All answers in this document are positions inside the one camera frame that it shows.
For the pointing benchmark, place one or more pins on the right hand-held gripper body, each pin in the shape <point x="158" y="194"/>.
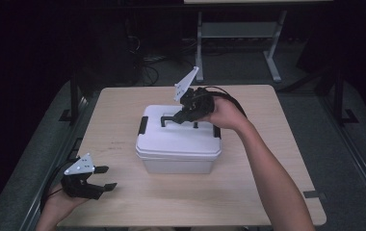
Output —
<point x="198" y="104"/>

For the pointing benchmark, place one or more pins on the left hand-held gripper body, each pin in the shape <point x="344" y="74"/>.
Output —
<point x="80" y="187"/>

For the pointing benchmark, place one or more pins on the white plastic storage box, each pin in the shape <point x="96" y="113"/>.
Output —
<point x="177" y="166"/>

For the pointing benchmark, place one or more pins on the person's left hand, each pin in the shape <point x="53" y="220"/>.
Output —
<point x="60" y="205"/>

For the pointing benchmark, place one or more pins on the person's right hand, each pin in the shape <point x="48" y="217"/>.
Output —
<point x="227" y="114"/>

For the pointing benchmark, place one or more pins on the black metal stand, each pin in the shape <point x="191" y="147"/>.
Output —
<point x="338" y="96"/>
<point x="74" y="96"/>

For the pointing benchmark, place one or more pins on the black tape strip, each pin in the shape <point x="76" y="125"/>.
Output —
<point x="312" y="194"/>

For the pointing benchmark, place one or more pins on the black rail bracket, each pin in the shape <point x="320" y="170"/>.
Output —
<point x="74" y="147"/>

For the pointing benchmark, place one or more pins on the grey metal rail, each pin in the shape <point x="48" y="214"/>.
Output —
<point x="33" y="211"/>
<point x="356" y="160"/>

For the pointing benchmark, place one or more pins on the grey metal-frame table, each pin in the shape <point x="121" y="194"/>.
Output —
<point x="235" y="29"/>

